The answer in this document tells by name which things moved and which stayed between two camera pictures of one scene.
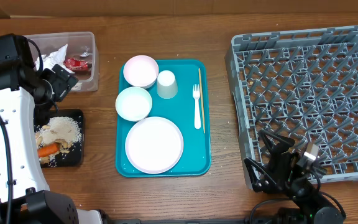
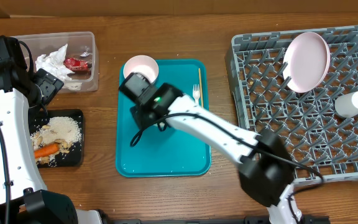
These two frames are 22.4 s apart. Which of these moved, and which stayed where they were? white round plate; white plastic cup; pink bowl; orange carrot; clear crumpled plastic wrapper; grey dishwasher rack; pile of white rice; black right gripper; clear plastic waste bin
Moved: white round plate; white plastic cup; black right gripper
Stayed: pink bowl; clear plastic waste bin; orange carrot; grey dishwasher rack; pile of white rice; clear crumpled plastic wrapper
